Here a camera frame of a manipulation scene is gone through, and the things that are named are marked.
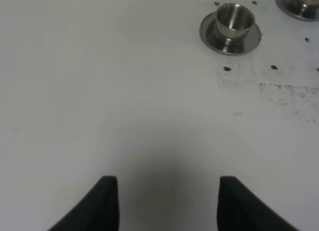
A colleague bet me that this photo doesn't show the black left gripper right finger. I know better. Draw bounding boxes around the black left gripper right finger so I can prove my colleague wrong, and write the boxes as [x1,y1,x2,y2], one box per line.
[216,176,296,231]

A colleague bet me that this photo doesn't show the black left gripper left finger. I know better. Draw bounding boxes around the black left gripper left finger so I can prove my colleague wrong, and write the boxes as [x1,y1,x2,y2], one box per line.
[50,176,120,231]

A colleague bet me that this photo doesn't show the far steel saucer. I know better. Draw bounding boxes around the far steel saucer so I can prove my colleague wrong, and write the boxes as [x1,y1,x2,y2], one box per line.
[199,12,262,56]

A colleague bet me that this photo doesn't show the steel saucer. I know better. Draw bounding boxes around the steel saucer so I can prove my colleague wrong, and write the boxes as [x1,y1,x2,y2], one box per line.
[275,0,319,21]
[199,12,262,56]

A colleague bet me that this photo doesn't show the far steel teacup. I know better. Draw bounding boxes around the far steel teacup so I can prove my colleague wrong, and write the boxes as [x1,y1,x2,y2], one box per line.
[215,3,255,41]

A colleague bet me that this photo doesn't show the steel teacup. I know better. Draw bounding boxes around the steel teacup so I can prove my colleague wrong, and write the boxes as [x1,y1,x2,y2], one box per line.
[215,3,255,41]
[298,0,319,12]

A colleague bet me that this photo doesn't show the near steel saucer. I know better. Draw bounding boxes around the near steel saucer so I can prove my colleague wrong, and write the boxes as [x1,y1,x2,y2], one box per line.
[275,0,319,21]

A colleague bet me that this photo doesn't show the near steel teacup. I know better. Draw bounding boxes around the near steel teacup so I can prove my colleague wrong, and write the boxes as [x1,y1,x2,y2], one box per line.
[298,0,319,12]

